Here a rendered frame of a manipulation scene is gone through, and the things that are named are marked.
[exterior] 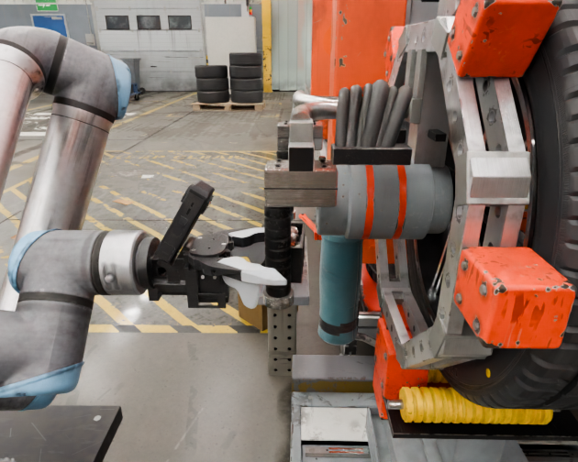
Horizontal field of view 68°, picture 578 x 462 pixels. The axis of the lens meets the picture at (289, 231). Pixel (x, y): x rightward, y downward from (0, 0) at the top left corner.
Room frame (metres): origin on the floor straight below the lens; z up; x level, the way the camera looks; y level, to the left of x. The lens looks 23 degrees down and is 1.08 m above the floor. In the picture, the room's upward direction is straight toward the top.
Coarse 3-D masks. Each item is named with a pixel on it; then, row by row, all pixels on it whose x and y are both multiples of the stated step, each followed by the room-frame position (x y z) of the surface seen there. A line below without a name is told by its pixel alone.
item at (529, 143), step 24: (480, 120) 0.71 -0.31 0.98; (528, 120) 0.50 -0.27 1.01; (528, 144) 0.49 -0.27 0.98; (528, 216) 0.46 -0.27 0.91; (432, 240) 0.87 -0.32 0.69; (480, 240) 0.61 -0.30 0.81; (528, 240) 0.44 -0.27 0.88; (432, 264) 0.83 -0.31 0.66; (432, 288) 0.77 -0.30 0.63; (432, 312) 0.71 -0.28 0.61
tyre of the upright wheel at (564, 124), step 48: (576, 0) 0.52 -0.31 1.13; (576, 48) 0.46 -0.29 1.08; (528, 96) 0.51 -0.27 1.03; (576, 96) 0.43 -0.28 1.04; (576, 144) 0.41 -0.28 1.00; (576, 192) 0.39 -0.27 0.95; (576, 240) 0.38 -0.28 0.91; (576, 336) 0.37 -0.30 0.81; (480, 384) 0.48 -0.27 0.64; (528, 384) 0.39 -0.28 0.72; (576, 384) 0.39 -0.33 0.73
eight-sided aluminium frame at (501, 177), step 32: (416, 32) 0.72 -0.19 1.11; (448, 32) 0.56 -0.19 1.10; (448, 64) 0.55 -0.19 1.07; (448, 96) 0.53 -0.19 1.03; (480, 96) 0.54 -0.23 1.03; (512, 96) 0.50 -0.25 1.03; (480, 128) 0.47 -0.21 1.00; (512, 128) 0.47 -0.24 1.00; (480, 160) 0.44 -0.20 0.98; (512, 160) 0.44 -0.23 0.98; (480, 192) 0.42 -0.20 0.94; (512, 192) 0.42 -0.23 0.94; (480, 224) 0.42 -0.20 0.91; (512, 224) 0.42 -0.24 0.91; (384, 256) 0.84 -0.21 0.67; (448, 256) 0.46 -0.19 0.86; (384, 288) 0.79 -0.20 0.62; (448, 288) 0.44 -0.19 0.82; (416, 320) 0.67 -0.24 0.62; (448, 320) 0.43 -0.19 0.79; (416, 352) 0.52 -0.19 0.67; (448, 352) 0.42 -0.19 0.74; (480, 352) 0.42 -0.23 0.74
